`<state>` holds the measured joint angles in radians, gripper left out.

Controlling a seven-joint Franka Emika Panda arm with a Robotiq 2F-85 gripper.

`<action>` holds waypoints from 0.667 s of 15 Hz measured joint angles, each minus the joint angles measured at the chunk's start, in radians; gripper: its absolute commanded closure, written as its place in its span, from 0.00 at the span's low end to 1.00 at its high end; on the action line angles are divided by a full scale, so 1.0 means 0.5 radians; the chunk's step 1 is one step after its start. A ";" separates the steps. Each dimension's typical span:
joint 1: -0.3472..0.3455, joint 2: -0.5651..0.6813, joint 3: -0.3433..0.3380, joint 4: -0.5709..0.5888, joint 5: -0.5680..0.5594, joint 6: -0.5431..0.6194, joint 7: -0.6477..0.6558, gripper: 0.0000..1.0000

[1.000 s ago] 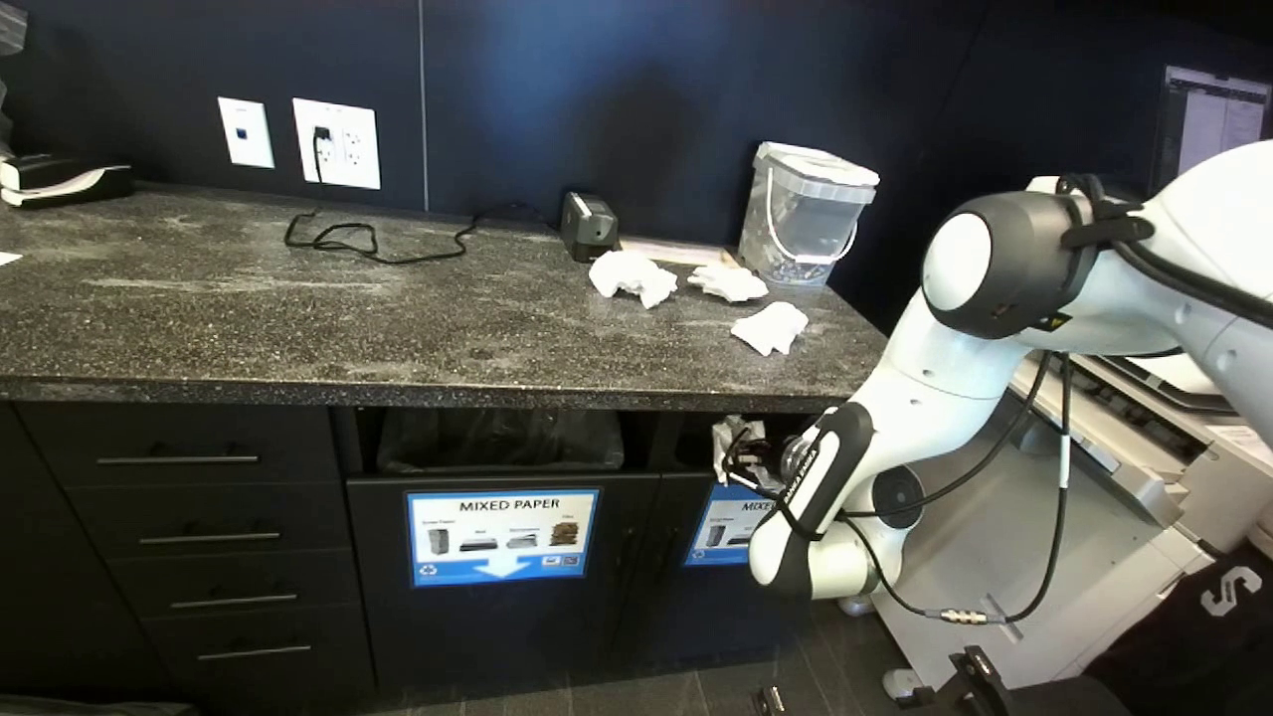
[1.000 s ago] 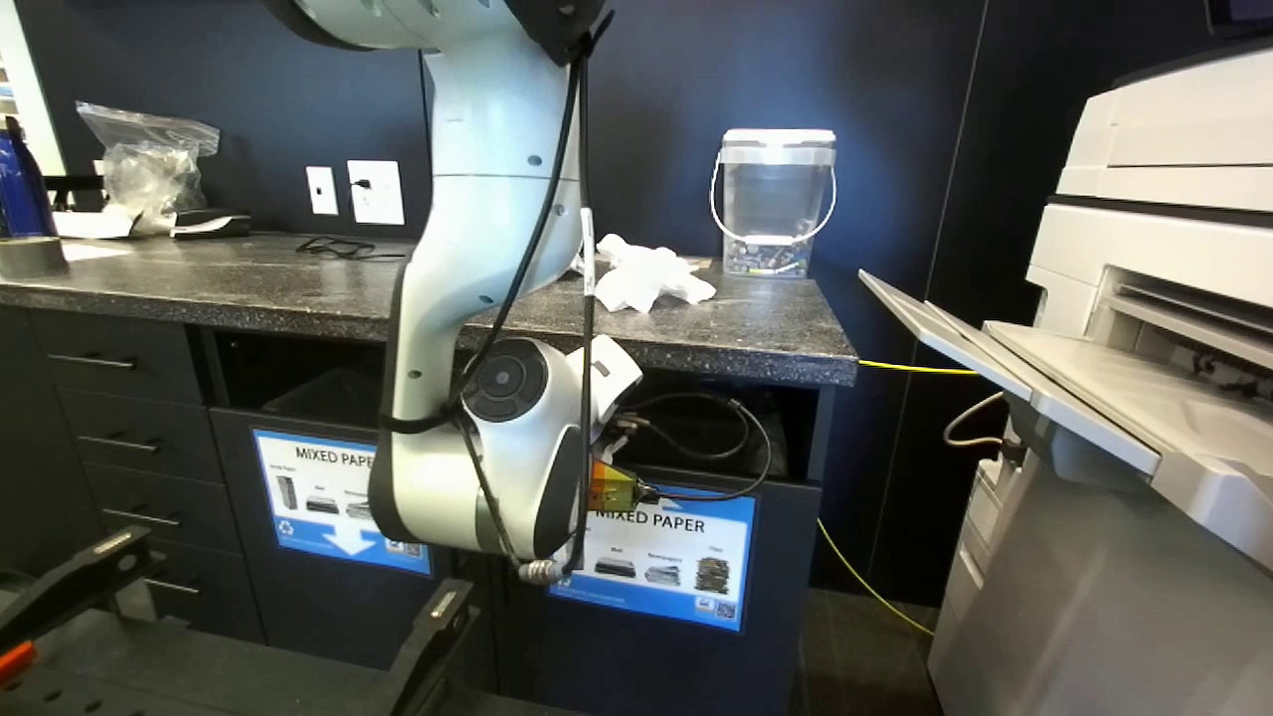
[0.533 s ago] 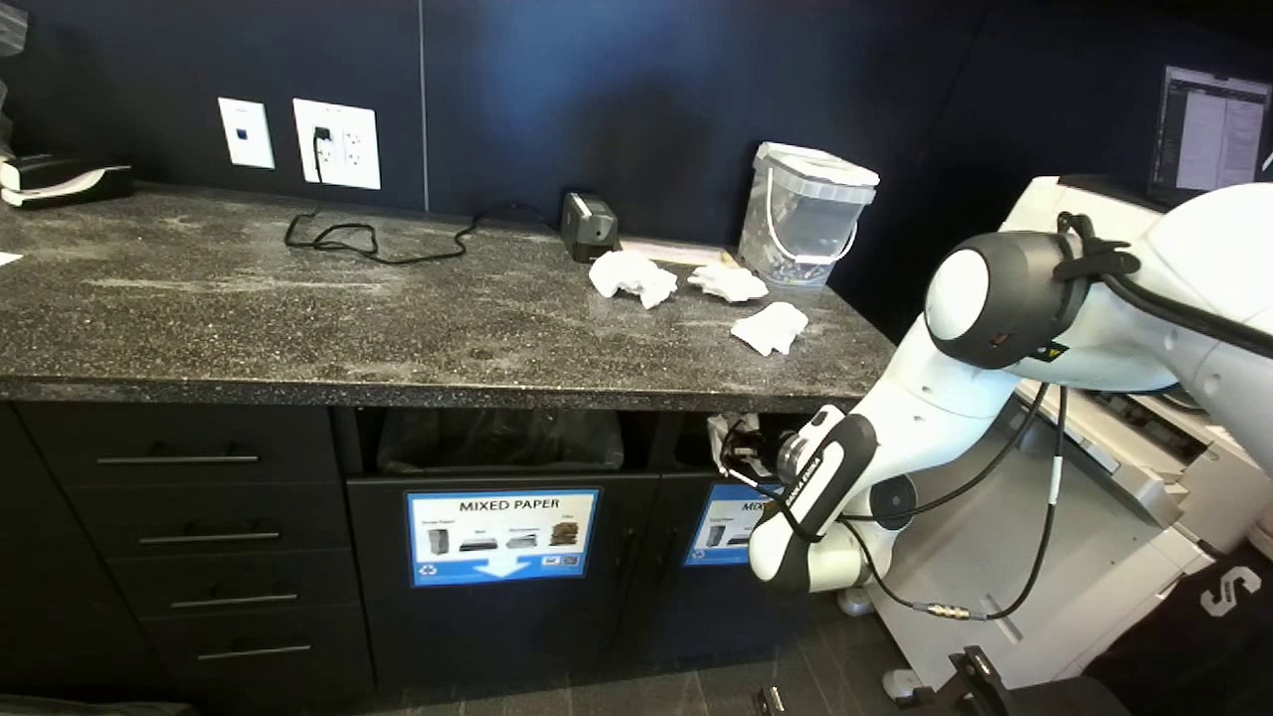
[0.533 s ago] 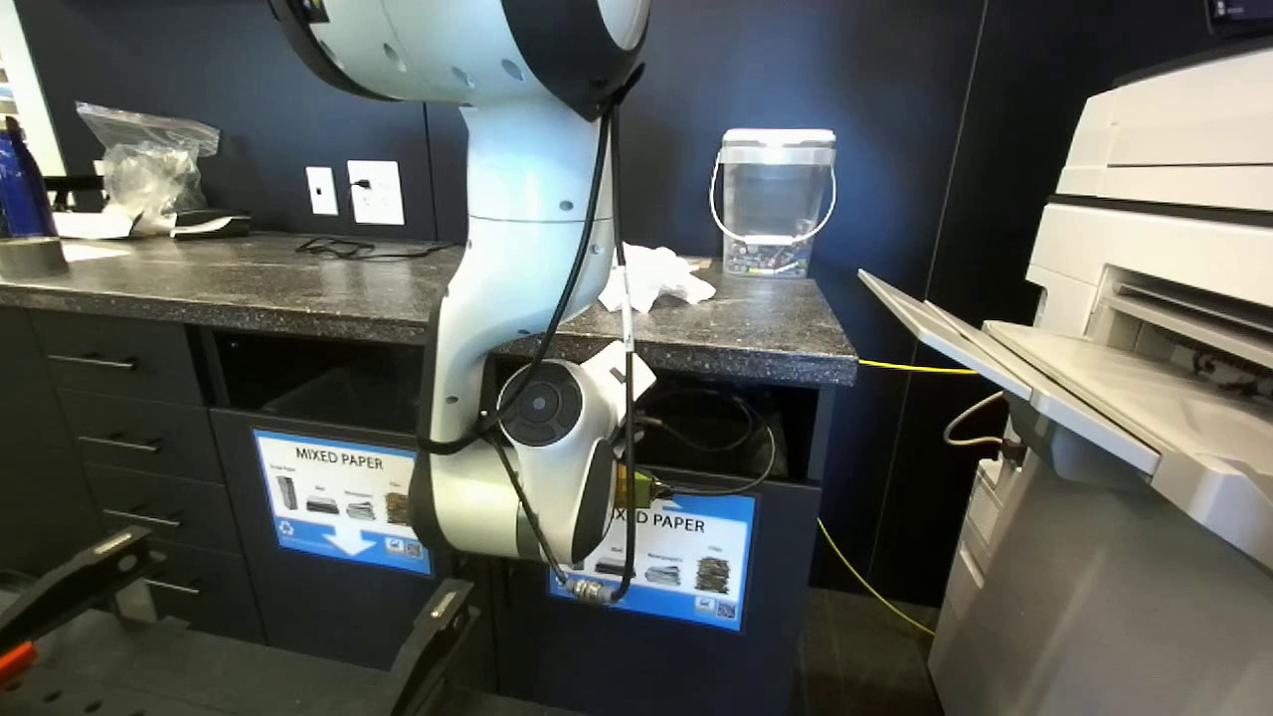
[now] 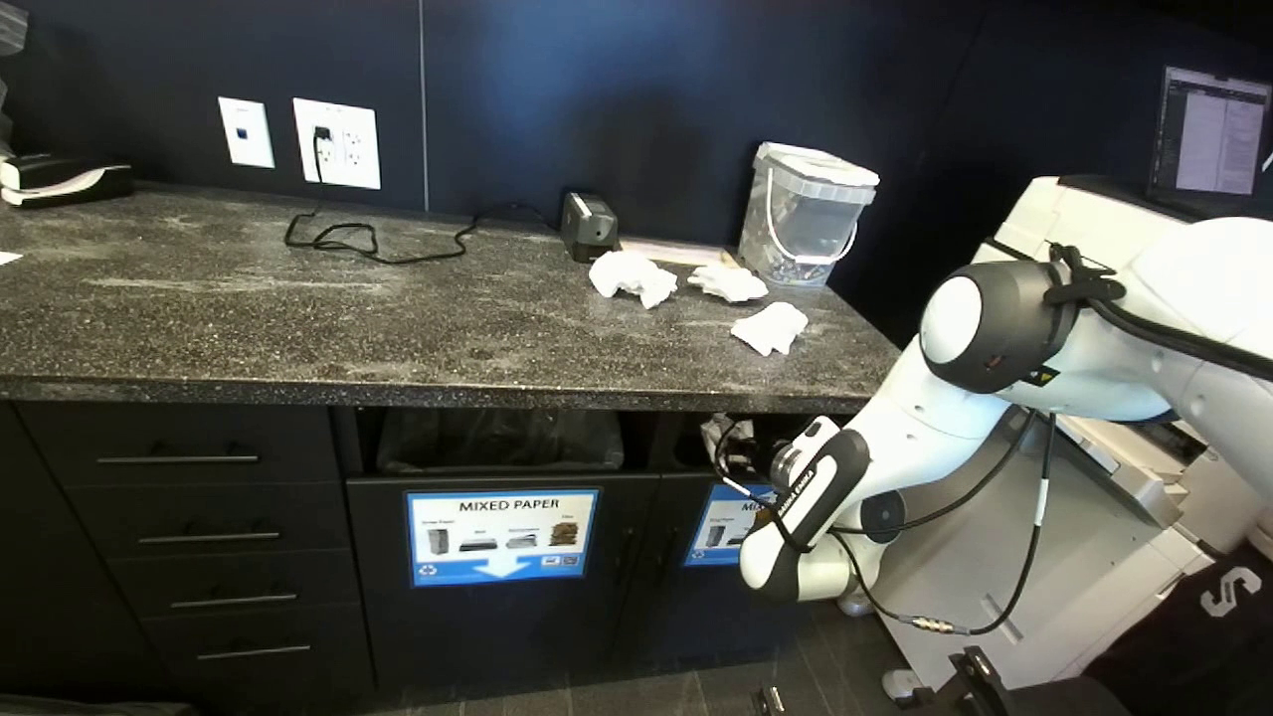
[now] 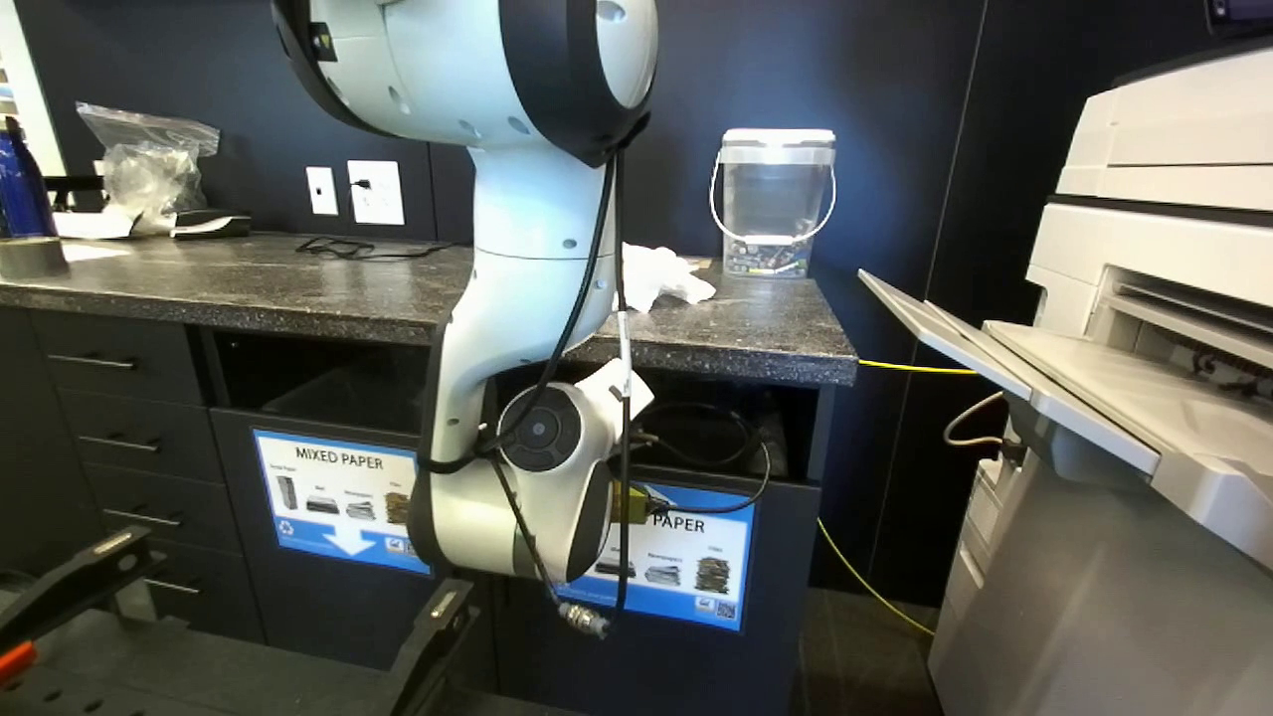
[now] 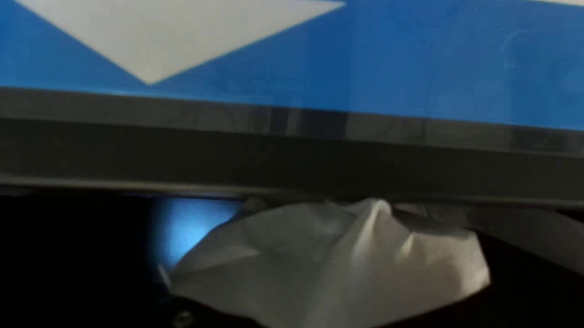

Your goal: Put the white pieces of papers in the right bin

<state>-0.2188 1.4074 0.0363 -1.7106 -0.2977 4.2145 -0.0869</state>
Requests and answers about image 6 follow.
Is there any dark bin cabinet door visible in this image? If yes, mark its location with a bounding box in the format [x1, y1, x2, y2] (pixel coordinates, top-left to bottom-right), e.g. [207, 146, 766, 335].
[209, 408, 492, 689]
[478, 443, 824, 716]

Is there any clear plastic bucket white lid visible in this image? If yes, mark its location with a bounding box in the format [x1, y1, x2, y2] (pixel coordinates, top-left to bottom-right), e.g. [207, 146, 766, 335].
[706, 122, 844, 283]

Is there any blue label with up arrow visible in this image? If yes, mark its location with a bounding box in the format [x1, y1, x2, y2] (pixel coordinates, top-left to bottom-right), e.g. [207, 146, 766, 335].
[599, 476, 758, 637]

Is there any blue label with down arrow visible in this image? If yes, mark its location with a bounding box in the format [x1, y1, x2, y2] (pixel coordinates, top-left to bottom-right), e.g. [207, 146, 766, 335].
[252, 425, 428, 579]

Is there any black stand bar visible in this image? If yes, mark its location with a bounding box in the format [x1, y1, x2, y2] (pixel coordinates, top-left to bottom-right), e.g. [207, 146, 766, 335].
[374, 575, 480, 716]
[0, 526, 153, 658]

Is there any grey printer side tray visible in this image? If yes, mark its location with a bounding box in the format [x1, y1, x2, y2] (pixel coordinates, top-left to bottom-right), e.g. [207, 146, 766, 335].
[855, 267, 1273, 575]

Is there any black flat device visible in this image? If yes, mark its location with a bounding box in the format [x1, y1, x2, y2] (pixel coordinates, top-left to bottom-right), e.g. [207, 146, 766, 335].
[171, 213, 253, 244]

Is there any crumpled clear plastic bag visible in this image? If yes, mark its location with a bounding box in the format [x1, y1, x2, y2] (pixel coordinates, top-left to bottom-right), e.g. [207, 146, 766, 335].
[71, 100, 228, 240]

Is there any large white office printer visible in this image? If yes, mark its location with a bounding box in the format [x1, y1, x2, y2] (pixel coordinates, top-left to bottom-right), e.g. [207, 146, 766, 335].
[925, 46, 1273, 716]

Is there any white paper stack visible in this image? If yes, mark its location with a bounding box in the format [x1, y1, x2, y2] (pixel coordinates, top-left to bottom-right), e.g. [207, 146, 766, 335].
[50, 199, 180, 248]

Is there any blue bottle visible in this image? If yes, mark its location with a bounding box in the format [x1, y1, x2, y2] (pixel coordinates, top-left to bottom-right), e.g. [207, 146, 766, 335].
[0, 117, 61, 244]

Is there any white cable tag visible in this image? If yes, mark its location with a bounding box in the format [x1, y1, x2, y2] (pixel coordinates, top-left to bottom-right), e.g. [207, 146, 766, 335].
[578, 356, 661, 430]

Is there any yellow cable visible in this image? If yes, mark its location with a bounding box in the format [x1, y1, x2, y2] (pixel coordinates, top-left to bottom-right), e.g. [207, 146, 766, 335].
[813, 356, 986, 646]

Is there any large white wall outlet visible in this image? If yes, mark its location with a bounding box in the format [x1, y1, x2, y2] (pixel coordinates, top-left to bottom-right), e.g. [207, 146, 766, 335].
[347, 154, 411, 231]

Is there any black power cable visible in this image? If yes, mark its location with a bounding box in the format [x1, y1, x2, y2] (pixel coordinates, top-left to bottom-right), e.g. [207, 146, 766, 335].
[290, 231, 444, 263]

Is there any beige cable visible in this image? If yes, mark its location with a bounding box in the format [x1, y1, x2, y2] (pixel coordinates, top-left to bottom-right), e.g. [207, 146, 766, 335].
[940, 390, 1013, 454]

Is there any small white wall plate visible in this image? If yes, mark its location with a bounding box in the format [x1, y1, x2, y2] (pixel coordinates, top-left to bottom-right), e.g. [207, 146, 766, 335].
[303, 165, 342, 225]

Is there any dark drawer with bar handle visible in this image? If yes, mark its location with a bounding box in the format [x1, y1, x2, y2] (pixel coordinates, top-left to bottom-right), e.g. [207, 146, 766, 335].
[25, 311, 213, 415]
[50, 393, 229, 491]
[111, 539, 270, 646]
[81, 469, 252, 560]

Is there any orange clamp handle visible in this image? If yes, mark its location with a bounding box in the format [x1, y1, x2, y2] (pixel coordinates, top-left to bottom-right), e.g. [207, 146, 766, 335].
[0, 637, 39, 691]

